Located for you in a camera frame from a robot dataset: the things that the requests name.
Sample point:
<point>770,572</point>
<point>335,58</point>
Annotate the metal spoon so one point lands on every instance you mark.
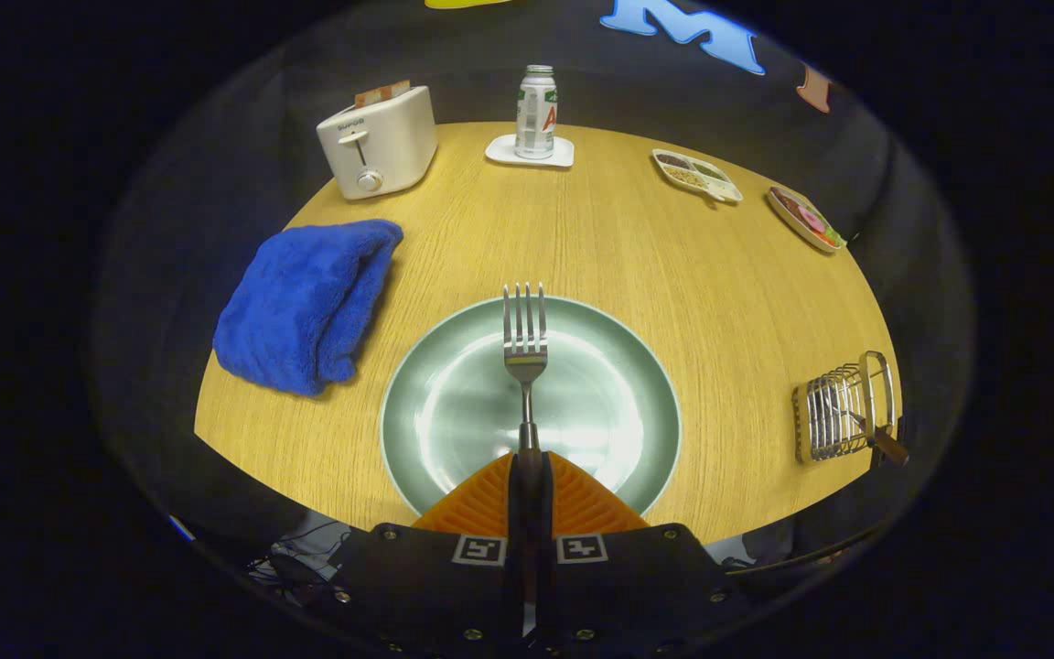
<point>891,448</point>

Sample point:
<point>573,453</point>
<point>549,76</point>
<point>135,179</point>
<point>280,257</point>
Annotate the white toaster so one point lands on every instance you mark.
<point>381,146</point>

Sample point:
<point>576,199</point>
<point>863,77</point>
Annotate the white divided dish with beans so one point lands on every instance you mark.
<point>696,176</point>

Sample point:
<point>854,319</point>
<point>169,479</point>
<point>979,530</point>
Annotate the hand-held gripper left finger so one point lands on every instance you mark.
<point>515,513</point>

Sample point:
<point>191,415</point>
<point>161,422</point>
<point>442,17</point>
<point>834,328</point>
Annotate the white square coaster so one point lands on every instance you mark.
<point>500,152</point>

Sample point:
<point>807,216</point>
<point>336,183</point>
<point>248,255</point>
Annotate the small plastic drink bottle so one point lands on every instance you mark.
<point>536,114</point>

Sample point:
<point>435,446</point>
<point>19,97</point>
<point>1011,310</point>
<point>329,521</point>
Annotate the pale green plate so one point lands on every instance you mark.
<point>454,412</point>

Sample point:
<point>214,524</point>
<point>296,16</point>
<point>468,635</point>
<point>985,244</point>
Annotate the metal fork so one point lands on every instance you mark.
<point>525,357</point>

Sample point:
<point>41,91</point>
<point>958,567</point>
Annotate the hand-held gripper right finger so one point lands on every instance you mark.
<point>546,513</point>

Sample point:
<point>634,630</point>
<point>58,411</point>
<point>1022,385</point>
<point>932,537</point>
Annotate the plate of toy food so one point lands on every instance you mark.
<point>806,220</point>

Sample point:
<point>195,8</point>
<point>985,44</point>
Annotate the toast slice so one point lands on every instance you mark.
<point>382,93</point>

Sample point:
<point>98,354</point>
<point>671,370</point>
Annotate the blue towel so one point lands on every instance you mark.
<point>307,302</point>

